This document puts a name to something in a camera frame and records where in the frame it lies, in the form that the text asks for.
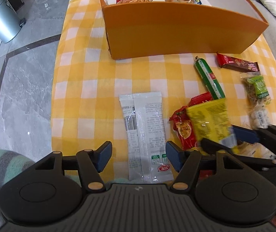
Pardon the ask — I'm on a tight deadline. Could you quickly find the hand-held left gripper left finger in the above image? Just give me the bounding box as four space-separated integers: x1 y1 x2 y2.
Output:
35 141 113 194

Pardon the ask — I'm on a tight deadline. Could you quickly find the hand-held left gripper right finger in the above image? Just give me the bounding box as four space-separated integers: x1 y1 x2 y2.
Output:
165 141 244 194

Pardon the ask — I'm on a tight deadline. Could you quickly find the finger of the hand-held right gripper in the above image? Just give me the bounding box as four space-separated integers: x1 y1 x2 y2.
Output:
232 124 276 151
200 137 276 171

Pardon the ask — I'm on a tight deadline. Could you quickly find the pale pastry packet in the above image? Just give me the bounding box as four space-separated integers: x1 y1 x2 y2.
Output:
235 141 276 160

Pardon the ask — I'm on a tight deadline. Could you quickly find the clear white candy packet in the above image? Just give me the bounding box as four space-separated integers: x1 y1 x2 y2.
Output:
248 103 273 130

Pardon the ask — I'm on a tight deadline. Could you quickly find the red snack packet gold emblem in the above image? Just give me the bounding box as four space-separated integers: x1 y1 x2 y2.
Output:
169 105 202 150

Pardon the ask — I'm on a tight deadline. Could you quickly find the white snack packet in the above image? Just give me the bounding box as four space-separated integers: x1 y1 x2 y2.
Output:
119 91 175 184

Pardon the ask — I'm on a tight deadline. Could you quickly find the yellow snack packet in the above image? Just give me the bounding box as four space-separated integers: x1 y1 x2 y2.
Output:
186 98 240 154

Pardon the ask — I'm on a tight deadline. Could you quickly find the red cartoon snack packet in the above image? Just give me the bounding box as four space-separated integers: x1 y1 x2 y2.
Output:
191 92 213 107

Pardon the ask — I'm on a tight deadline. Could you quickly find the green sausage stick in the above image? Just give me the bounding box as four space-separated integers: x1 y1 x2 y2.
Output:
194 56 225 100

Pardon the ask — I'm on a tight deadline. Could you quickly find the orange cardboard box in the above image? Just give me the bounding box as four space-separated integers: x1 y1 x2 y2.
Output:
100 0 269 60

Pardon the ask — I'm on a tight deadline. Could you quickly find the green nut packet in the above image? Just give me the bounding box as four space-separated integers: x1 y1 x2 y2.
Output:
240 75 273 105

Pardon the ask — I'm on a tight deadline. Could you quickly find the red chocolate bar packet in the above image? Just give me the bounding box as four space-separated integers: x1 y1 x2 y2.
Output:
217 53 260 73

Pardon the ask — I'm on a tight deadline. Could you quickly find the silver trash can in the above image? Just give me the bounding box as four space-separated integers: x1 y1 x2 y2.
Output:
0 0 26 44

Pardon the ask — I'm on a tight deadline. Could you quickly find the black plant pot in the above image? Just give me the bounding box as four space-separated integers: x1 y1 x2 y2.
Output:
6 0 25 12

